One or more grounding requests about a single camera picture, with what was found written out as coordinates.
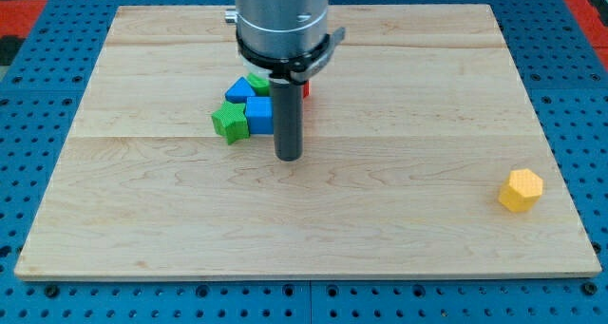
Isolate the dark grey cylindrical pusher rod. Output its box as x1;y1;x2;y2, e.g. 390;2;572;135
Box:
270;79;303;162

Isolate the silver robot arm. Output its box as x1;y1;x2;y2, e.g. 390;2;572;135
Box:
234;0;343;162

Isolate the yellow hexagon block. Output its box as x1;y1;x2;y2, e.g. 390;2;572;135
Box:
498;169;544;213

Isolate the red block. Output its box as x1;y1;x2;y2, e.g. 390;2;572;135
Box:
302;81;310;99

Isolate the green round block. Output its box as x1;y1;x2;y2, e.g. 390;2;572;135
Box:
246;73;270;96

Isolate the blue cube block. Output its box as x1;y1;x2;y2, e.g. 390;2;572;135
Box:
245;96;274;135

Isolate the blue triangle block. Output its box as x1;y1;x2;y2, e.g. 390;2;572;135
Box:
224;77;257;104

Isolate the green star block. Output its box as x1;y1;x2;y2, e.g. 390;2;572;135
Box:
212;101;250;144

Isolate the light wooden board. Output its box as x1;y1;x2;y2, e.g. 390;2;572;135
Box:
14;4;601;281

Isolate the black clamp ring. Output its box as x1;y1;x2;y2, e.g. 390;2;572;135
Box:
236;27;347;85

